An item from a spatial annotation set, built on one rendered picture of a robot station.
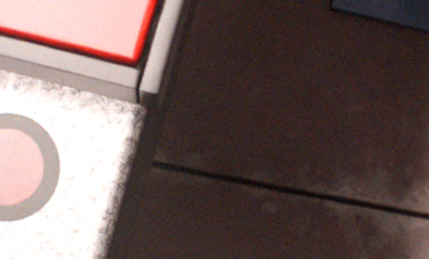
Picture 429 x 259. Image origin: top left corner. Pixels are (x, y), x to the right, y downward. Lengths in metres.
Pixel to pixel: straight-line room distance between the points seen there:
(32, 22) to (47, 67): 0.02
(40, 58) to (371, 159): 0.98
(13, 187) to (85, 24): 0.05
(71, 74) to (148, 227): 0.94
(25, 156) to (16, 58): 0.03
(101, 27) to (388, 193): 0.97
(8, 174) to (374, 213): 0.96
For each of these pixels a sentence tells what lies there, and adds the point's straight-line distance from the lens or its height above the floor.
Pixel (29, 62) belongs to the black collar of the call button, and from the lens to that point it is 0.33.
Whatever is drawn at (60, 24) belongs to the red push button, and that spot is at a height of 0.93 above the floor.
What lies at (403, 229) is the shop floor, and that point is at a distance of 1.28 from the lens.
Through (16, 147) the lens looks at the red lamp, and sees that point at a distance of 0.34.
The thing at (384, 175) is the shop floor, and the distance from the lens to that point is 1.29.
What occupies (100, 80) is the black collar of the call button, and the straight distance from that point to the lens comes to 0.33.
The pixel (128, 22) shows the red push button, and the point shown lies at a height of 0.93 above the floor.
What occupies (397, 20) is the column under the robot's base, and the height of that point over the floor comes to 0.01.
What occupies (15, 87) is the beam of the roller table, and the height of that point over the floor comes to 0.91.
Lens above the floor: 1.24
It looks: 75 degrees down
